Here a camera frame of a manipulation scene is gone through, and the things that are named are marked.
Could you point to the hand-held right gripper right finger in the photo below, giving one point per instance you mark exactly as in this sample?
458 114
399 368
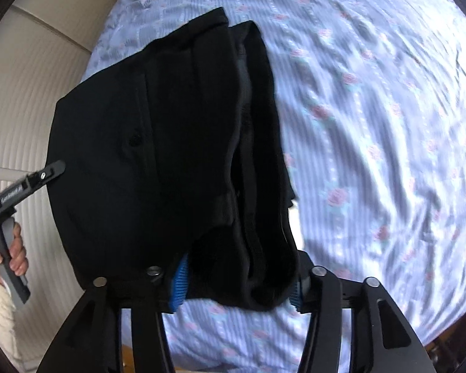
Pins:
318 291

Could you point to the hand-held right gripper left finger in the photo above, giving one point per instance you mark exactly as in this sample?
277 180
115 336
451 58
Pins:
178 283

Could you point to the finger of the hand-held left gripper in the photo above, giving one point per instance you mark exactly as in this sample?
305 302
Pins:
48 171

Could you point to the black pants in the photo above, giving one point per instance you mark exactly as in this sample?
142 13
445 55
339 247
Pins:
159 143

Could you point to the person's left forearm white sleeve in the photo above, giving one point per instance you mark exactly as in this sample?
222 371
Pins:
0 318

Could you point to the person's left hand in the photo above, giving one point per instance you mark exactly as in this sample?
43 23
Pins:
18 252

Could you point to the striped floral bed sheet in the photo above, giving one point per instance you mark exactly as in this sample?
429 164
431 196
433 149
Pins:
372 124

